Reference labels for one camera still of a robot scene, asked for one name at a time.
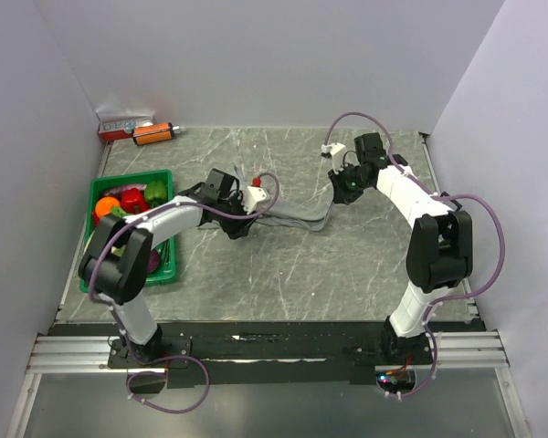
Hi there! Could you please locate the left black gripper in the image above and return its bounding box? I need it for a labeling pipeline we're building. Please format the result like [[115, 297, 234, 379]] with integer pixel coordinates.
[[216, 191, 258, 239]]

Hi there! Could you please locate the grey garment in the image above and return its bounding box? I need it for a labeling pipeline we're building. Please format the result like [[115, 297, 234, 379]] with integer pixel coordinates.
[[257, 198, 332, 232]]

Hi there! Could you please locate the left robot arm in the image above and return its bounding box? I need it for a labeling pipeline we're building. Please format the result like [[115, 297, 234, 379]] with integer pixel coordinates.
[[79, 169, 271, 367]]

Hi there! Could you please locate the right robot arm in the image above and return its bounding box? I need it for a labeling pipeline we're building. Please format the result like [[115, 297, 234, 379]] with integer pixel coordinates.
[[321, 133, 473, 364]]

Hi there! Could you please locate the purple cabbage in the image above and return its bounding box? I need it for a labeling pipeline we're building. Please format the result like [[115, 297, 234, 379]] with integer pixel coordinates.
[[147, 249, 161, 275]]

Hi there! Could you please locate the green bell pepper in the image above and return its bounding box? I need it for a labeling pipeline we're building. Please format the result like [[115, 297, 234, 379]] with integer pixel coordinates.
[[143, 180, 168, 208]]

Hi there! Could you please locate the red bell pepper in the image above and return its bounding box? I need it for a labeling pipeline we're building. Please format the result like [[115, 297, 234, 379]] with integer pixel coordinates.
[[121, 188, 149, 214]]

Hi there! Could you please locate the purple eggplant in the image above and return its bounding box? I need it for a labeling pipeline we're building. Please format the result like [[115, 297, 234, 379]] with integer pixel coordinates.
[[100, 183, 147, 198]]

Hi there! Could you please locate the green lettuce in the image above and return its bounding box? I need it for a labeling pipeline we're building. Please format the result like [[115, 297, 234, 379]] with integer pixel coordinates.
[[111, 206, 129, 218]]

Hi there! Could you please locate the orange cylinder tool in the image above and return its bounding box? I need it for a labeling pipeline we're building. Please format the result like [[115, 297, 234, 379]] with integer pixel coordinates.
[[131, 122, 186, 147]]

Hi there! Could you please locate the orange fruit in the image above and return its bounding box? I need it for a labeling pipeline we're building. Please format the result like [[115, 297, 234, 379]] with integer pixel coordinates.
[[93, 196, 121, 221]]

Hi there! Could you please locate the green plastic crate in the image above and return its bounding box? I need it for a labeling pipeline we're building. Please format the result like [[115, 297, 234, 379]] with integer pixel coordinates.
[[84, 170, 177, 287]]

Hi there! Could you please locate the red white box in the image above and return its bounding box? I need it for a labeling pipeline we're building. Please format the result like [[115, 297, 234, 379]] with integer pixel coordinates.
[[98, 116, 153, 143]]

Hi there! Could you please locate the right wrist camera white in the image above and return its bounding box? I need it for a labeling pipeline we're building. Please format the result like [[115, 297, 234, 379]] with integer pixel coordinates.
[[321, 142, 347, 174]]

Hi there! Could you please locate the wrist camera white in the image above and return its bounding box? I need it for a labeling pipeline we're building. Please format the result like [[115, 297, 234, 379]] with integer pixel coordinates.
[[321, 142, 347, 174], [241, 177, 269, 215]]

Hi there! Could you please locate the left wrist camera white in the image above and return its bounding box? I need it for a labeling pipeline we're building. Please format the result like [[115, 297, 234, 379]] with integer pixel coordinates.
[[241, 177, 269, 215]]

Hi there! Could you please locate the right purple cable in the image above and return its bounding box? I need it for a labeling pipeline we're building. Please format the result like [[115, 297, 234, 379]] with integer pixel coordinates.
[[324, 111, 506, 402]]

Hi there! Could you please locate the purple cable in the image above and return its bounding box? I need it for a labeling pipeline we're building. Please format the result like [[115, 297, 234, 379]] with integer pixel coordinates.
[[89, 172, 281, 414], [324, 111, 506, 402]]

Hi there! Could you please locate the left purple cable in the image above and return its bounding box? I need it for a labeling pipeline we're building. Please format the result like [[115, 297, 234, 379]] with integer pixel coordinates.
[[89, 172, 281, 414]]

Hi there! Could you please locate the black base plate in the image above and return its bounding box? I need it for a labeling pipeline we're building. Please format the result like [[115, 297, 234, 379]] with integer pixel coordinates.
[[107, 320, 488, 390]]

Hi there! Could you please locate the aluminium rail frame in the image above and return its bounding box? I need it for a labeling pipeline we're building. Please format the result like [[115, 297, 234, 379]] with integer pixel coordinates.
[[7, 322, 531, 437]]

